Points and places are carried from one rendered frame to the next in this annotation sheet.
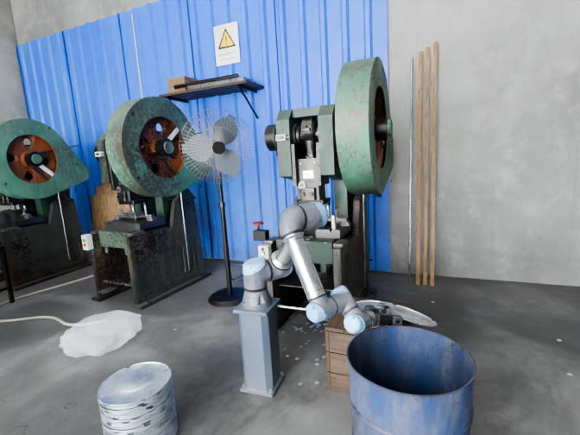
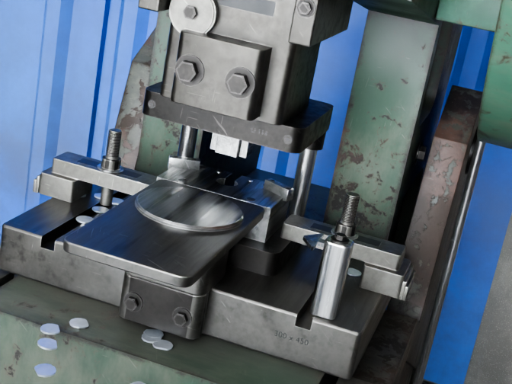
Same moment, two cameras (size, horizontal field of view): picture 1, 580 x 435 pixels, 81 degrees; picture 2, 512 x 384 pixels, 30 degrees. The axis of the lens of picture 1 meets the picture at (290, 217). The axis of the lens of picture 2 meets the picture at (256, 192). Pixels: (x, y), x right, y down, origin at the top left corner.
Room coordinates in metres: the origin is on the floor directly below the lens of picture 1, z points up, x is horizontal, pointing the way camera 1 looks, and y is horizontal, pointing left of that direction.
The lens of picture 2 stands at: (1.25, -0.02, 1.16)
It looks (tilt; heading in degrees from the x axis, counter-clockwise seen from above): 19 degrees down; 351
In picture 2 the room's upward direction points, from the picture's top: 11 degrees clockwise
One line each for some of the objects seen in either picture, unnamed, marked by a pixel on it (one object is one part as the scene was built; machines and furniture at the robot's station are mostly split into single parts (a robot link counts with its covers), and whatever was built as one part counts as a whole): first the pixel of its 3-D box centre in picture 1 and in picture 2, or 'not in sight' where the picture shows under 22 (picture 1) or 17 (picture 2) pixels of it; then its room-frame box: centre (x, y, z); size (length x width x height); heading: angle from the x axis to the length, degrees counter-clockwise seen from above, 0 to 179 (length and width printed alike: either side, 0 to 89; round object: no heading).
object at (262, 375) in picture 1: (260, 343); not in sight; (1.66, 0.20, 0.23); 0.19 x 0.19 x 0.45; 70
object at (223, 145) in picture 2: not in sight; (232, 138); (2.38, -0.17, 0.84); 0.05 x 0.03 x 0.04; 66
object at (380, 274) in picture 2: (337, 217); (351, 235); (2.32, -0.33, 0.76); 0.17 x 0.06 x 0.10; 66
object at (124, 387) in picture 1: (135, 381); not in sight; (1.35, 0.71, 0.26); 0.29 x 0.29 x 0.01
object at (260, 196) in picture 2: not in sight; (222, 199); (2.38, -0.17, 0.76); 0.15 x 0.09 x 0.05; 66
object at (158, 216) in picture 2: not in sight; (164, 273); (2.23, -0.10, 0.72); 0.25 x 0.14 x 0.14; 156
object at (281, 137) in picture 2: (313, 202); (238, 118); (2.39, -0.18, 0.86); 0.20 x 0.16 x 0.05; 66
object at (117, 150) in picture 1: (163, 198); not in sight; (3.43, 1.25, 0.87); 1.53 x 0.99 x 1.74; 154
